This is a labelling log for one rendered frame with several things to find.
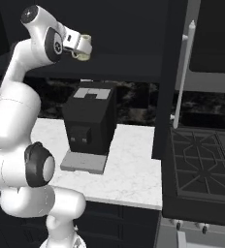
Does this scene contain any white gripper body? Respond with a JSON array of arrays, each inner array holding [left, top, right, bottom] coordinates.
[[73, 34, 94, 56]]

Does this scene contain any dark cabinet door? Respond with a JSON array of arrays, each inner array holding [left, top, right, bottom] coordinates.
[[150, 0, 190, 161]]

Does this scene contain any dark base cabinet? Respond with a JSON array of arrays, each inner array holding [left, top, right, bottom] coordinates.
[[73, 201, 161, 248]]

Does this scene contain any pale yellow glass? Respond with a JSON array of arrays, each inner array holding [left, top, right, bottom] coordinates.
[[71, 34, 93, 62]]

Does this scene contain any black coffee machine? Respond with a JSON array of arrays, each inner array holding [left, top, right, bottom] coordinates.
[[59, 80, 119, 175]]

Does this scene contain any black hob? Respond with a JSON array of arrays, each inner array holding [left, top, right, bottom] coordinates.
[[161, 125, 225, 229]]

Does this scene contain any dark wall cabinet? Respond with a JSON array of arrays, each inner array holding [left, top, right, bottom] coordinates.
[[0, 0, 171, 83]]

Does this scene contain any white cabinet door handle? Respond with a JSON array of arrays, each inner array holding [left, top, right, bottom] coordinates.
[[170, 19, 197, 130]]

